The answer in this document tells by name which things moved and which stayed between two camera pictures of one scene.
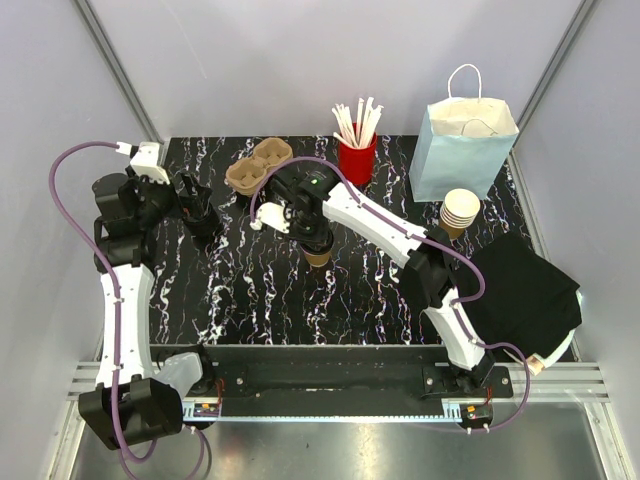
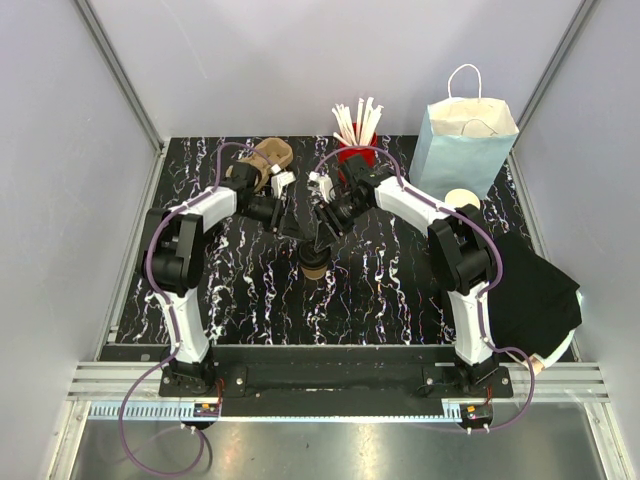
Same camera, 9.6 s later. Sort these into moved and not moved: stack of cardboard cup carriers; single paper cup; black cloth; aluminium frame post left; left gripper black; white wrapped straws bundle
Moved: left gripper black; single paper cup
Not moved: black cloth; stack of cardboard cup carriers; aluminium frame post left; white wrapped straws bundle
